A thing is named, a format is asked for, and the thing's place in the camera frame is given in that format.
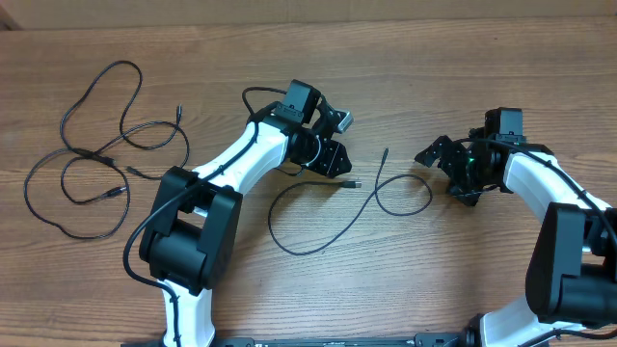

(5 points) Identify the black cable with USB-A plug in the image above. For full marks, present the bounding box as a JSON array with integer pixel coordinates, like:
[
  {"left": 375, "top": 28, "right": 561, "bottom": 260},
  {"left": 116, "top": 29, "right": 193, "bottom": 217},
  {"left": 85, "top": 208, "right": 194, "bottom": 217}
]
[{"left": 23, "top": 147, "right": 132, "bottom": 241}]

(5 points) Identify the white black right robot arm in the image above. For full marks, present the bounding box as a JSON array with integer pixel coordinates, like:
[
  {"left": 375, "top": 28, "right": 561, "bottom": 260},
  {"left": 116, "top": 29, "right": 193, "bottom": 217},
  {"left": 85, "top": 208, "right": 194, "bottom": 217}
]
[{"left": 415, "top": 107, "right": 616, "bottom": 346}]

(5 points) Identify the black cable with small plug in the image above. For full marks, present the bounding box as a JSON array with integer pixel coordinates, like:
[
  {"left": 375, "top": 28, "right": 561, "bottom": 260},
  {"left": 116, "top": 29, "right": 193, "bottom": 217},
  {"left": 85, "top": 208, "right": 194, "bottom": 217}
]
[{"left": 267, "top": 147, "right": 434, "bottom": 256}]

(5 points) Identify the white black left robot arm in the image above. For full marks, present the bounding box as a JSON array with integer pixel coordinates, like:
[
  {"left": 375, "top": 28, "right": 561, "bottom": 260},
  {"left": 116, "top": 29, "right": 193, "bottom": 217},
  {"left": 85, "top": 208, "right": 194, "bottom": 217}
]
[{"left": 138, "top": 80, "right": 354, "bottom": 346}]

